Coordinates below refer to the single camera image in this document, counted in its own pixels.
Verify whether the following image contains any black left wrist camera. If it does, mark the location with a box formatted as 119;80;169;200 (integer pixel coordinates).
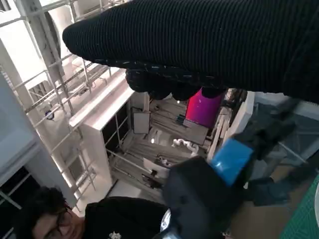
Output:
159;155;241;236

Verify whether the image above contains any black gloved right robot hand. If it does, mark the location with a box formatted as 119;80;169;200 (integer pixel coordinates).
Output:
62;0;319;104

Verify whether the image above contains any white framed board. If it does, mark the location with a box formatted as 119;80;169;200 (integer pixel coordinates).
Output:
133;111;152;135

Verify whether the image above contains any white shelf cabinet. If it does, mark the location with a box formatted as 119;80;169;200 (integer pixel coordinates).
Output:
68;73;133;197

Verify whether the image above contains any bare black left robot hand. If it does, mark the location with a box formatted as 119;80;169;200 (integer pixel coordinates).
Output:
210;98;304;207

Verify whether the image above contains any green cutting mat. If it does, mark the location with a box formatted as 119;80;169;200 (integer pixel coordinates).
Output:
278;173;319;239

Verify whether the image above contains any person in black top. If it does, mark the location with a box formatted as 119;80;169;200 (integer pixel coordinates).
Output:
12;185;175;239

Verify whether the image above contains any magenta object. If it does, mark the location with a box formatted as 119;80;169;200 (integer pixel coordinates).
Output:
185;88;224;129

